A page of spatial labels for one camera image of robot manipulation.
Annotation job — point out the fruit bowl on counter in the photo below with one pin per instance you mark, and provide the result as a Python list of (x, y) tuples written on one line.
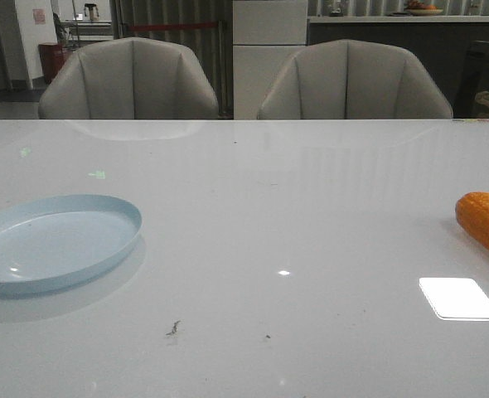
[(421, 9)]

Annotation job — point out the dark counter with white top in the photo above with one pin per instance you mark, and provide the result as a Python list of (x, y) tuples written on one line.
[(440, 42)]

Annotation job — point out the dark side chair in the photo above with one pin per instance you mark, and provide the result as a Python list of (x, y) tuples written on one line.
[(475, 79)]

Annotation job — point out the grey upholstered chair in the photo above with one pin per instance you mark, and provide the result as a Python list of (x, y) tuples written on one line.
[(349, 79), (130, 78)]

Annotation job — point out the light blue round plate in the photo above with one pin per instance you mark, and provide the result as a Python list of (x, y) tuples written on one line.
[(57, 242)]

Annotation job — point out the pink wall notice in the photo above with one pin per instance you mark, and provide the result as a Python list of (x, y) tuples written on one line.
[(39, 16)]

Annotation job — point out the right grey upholstered chair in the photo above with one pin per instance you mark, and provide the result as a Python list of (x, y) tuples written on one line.
[(349, 79)]

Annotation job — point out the red bin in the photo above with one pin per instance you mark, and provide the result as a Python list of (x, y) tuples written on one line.
[(52, 60)]

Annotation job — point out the white cabinet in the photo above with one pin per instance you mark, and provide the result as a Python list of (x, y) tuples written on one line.
[(264, 34)]

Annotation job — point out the orange corn cob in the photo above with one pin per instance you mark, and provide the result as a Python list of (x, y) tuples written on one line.
[(472, 214)]

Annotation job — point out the left grey upholstered chair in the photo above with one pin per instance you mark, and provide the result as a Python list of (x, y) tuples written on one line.
[(130, 78)]

